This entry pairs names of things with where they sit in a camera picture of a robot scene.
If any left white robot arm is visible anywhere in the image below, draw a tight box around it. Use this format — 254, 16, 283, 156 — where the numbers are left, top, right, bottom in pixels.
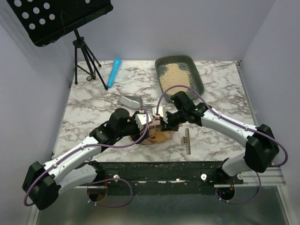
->
22, 108, 150, 210

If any beige litter pile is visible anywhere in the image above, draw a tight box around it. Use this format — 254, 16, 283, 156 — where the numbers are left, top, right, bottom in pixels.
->
159, 63, 191, 91

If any blue cylindrical handle tool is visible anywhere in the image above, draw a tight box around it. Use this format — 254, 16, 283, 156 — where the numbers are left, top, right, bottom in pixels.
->
107, 58, 121, 88

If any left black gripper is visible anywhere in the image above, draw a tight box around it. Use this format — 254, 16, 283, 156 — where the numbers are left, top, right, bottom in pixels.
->
116, 111, 150, 144

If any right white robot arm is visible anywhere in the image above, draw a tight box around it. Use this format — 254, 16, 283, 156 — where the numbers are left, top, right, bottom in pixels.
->
153, 91, 279, 184

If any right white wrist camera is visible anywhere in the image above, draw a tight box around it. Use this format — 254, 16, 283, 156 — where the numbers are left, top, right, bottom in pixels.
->
152, 106, 168, 123

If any aluminium extrusion rail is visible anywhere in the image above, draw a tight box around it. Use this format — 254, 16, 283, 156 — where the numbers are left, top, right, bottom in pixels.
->
214, 167, 286, 188

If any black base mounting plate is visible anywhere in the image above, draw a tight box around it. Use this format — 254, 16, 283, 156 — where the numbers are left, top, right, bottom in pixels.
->
87, 161, 243, 196

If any orange cat litter bag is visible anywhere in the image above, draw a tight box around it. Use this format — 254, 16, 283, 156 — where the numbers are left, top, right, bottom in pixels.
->
141, 119, 175, 145

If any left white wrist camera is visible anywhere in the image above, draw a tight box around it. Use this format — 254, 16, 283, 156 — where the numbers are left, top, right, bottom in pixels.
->
134, 110, 152, 131

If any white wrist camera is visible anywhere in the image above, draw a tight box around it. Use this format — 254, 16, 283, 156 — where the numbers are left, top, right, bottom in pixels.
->
134, 110, 152, 131
152, 106, 168, 123

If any silver metal litter scoop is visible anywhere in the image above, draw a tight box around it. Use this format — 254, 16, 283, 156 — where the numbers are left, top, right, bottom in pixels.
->
119, 96, 156, 109

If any dark green litter tray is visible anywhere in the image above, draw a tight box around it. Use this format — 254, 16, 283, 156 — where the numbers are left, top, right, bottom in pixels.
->
155, 55, 204, 103

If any black perforated music stand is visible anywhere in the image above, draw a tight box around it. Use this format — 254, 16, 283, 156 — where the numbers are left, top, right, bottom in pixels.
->
7, 0, 113, 81

